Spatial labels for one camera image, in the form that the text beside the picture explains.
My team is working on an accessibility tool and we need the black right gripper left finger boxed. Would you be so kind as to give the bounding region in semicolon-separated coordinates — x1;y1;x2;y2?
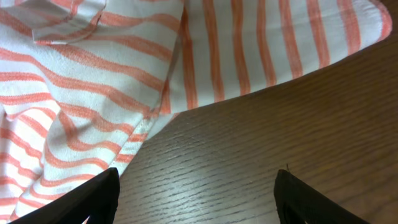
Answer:
11;168;120;224

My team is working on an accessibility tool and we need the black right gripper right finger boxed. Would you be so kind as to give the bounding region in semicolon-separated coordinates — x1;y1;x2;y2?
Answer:
274;169;369;224

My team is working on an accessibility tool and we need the orange white striped shirt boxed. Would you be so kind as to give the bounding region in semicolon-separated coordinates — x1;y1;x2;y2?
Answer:
1;0;392;223

